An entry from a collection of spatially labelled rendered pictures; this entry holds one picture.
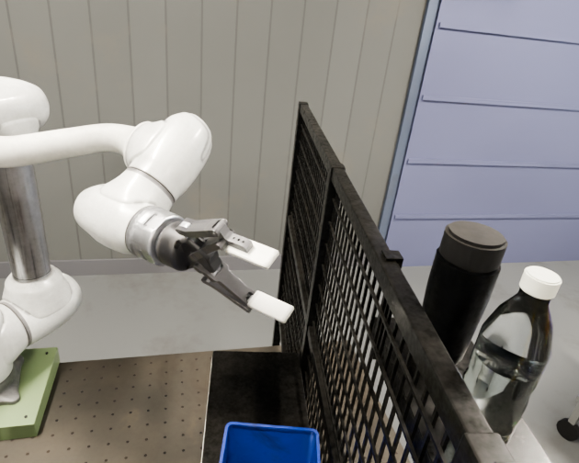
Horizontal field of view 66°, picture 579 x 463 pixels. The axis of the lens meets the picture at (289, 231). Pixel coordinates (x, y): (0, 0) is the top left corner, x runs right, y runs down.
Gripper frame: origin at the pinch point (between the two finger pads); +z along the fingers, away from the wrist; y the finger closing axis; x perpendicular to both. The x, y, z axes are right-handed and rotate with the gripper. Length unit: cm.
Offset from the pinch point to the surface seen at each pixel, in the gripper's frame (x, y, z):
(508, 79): 285, -130, -15
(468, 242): 9.1, 11.0, 22.4
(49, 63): 95, -48, -225
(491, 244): 10.0, 10.7, 24.7
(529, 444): -3.5, -3.0, 34.8
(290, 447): -11.4, -34.0, 3.6
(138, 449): -26, -71, -44
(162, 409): -14, -77, -49
